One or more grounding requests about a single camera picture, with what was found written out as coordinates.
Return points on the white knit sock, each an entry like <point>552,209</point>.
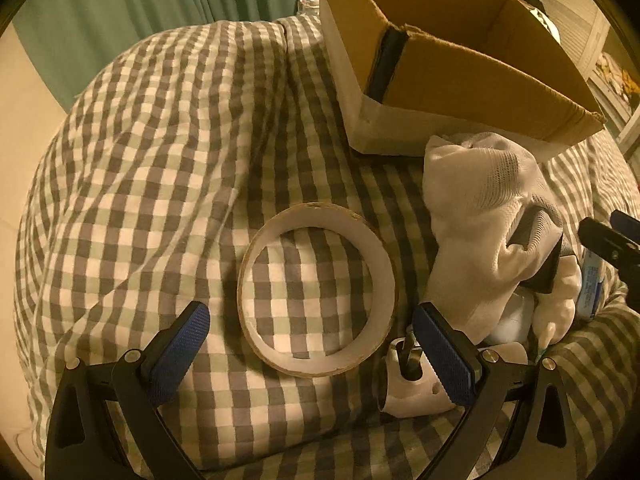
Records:
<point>497,226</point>

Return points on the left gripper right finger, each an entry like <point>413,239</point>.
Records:
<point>539,442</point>

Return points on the white wardrobe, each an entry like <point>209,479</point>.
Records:
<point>600,56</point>

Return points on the brown cardboard box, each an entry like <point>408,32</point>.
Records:
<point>407,70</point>

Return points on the white tape roll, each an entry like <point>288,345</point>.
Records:
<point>316,291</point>

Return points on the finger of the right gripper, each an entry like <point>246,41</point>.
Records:
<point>611,246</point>
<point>626,225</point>

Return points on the green curtain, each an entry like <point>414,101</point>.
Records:
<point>70,41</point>

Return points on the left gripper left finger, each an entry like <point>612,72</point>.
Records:
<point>82,440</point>

